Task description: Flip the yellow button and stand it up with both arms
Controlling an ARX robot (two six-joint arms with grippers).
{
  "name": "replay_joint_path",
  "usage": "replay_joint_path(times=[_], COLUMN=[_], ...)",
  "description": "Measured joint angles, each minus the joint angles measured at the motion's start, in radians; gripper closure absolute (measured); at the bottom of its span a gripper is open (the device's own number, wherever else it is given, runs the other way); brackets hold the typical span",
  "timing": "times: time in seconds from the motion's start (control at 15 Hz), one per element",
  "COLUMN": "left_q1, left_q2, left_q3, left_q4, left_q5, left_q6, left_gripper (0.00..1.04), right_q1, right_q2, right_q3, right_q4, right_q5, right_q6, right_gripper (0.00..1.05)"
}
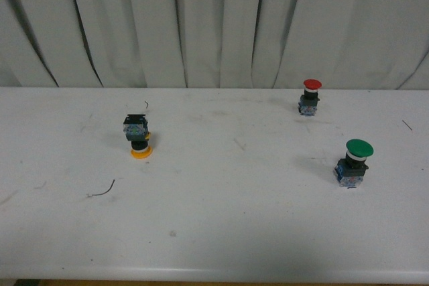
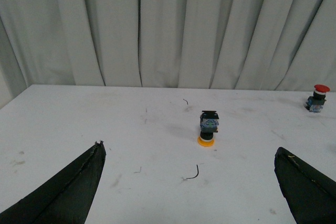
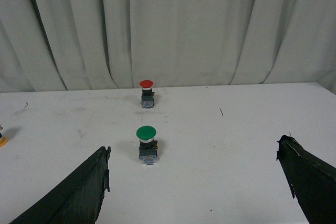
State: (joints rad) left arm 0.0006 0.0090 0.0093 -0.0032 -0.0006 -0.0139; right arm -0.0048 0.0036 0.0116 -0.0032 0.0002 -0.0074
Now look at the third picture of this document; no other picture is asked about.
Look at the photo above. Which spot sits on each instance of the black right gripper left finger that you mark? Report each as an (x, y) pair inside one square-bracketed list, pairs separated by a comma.
[(76, 199)]

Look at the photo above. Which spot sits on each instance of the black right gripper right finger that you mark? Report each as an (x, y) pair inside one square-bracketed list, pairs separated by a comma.
[(310, 179)]

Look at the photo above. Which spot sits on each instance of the green mushroom push button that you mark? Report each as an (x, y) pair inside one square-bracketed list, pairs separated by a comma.
[(148, 147)]

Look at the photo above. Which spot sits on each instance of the red mushroom push button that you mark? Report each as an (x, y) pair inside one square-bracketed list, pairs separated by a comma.
[(147, 97)]

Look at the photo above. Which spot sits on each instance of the white curtain backdrop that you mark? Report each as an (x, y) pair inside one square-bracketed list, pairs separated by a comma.
[(51, 45)]

